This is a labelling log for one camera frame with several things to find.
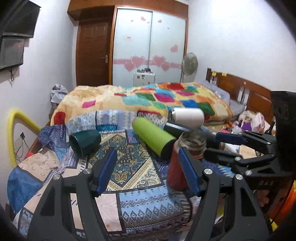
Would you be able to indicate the blue patterned bed sheet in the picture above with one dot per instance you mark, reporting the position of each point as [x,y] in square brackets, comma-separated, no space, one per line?
[137,204]

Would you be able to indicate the wooden headboard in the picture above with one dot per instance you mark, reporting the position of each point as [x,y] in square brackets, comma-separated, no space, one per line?
[256,97]

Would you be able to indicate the dark green mug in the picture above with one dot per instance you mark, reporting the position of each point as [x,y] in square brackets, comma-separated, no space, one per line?
[85,142]

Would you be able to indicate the red steel thermos cup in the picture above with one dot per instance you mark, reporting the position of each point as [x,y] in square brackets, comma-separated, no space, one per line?
[190,145]

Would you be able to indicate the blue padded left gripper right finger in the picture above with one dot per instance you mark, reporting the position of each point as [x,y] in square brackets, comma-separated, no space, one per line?
[242,218]

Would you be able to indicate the standing electric fan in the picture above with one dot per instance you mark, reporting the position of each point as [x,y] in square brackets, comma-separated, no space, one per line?
[189,68]

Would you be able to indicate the black tumbler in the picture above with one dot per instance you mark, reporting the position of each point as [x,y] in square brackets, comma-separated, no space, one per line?
[177,130]

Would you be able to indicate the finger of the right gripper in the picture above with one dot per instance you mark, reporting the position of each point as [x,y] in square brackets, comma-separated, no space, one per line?
[260,142]
[233,159]

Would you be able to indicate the frosted glass wardrobe doors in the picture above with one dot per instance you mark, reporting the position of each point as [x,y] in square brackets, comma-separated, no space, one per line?
[147,39]

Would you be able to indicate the brown wooden door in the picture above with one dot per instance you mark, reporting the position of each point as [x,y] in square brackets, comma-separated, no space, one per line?
[92,52]

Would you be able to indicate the wall mounted black television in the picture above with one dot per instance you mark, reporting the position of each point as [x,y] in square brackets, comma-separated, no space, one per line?
[21,27]

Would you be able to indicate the white tumbler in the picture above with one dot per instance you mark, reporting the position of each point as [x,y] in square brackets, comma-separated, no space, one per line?
[188,117]

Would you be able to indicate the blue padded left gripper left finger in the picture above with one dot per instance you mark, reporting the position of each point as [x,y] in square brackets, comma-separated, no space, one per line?
[53,218]

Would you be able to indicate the grey pillow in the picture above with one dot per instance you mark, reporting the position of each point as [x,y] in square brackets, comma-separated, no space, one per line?
[236,107]

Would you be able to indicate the lime green tumbler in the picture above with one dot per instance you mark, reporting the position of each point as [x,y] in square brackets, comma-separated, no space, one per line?
[160,141]

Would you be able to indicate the white small cabinet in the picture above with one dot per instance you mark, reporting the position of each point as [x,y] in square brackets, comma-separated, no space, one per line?
[143,77]

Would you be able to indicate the grey clothes pile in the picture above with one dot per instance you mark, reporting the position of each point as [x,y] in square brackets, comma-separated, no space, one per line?
[58,92]

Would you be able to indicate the colourful patchwork blanket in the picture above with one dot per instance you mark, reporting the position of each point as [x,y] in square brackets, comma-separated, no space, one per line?
[153,98]

